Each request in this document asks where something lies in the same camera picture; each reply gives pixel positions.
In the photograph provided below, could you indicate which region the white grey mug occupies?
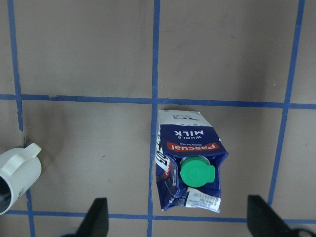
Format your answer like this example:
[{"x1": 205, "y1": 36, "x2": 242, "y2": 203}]
[{"x1": 0, "y1": 143, "x2": 42, "y2": 215}]

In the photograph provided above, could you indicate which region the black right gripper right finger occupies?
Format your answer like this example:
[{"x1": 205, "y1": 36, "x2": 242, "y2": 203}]
[{"x1": 247, "y1": 195, "x2": 293, "y2": 237}]

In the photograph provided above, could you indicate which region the blue white milk carton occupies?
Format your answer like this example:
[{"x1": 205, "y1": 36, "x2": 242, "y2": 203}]
[{"x1": 155, "y1": 110, "x2": 228, "y2": 213}]

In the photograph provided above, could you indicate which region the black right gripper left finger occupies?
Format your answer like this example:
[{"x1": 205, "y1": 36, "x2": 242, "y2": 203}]
[{"x1": 74, "y1": 197, "x2": 109, "y2": 237}]

